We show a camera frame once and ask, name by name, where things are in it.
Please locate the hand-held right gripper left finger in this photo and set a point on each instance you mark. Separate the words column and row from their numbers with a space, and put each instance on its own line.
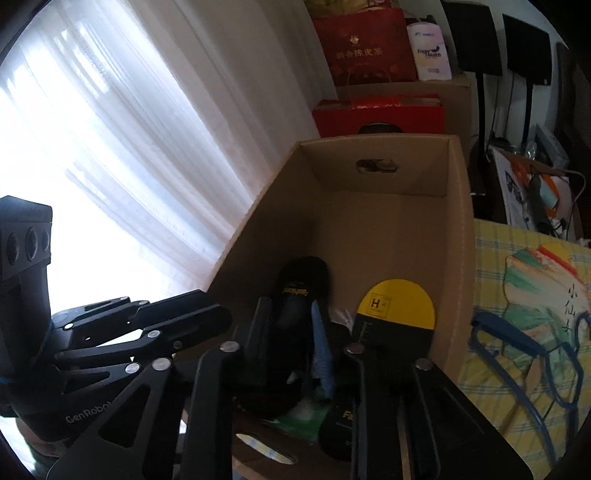
column 258, row 341

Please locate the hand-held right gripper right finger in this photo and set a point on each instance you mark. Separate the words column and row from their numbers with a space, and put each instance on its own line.
column 323, row 355

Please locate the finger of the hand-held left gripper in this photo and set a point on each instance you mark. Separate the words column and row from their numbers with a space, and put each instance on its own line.
column 175, row 307
column 194, row 330

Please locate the black insole with yellow heel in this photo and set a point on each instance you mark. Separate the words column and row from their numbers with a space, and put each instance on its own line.
column 300, row 281
column 397, row 304

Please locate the brown cardboard box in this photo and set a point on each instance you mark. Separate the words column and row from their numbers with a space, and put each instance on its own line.
column 392, row 230

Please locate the green wet wipes pack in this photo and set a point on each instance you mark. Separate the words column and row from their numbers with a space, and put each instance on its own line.
column 300, row 417

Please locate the white flat strip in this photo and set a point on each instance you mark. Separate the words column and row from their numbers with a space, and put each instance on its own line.
column 268, row 450

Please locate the white sheer curtain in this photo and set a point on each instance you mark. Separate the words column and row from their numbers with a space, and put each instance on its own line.
column 138, row 138

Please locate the blue clothes hanger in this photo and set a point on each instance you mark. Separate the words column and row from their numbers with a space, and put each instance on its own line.
column 503, row 330

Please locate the clear plastic bag with drawing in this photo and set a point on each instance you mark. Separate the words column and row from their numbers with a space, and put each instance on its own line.
column 545, row 286

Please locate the red gift box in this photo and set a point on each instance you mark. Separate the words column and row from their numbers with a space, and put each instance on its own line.
column 392, row 117

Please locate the white box of tools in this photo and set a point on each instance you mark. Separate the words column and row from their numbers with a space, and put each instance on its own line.
column 508, row 184

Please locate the orange and teal tool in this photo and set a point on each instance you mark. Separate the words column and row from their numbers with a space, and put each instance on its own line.
column 549, row 194

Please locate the large closed cardboard box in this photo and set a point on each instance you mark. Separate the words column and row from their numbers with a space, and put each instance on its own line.
column 457, row 101

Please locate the red gift bag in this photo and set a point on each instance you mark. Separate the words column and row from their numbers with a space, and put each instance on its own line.
column 364, row 50

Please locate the grey plastic case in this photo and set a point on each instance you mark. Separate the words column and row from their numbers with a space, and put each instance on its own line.
column 549, row 143

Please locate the black speaker stand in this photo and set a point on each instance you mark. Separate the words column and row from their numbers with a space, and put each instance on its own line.
column 528, row 110

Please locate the white and pink carton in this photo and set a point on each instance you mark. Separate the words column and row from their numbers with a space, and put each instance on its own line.
column 429, row 50

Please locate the gold foil bag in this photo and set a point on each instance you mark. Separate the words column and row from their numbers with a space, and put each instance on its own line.
column 332, row 4

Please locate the black speaker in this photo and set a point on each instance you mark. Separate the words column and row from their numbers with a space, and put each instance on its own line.
column 475, row 41
column 526, row 50

